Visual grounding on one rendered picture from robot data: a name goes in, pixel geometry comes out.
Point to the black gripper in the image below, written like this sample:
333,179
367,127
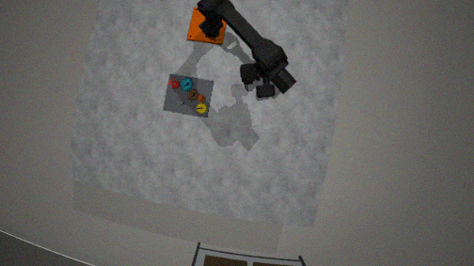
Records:
265,90

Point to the yellow gear with black stripe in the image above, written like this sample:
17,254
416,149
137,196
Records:
204,108

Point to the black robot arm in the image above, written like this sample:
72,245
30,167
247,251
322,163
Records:
270,57

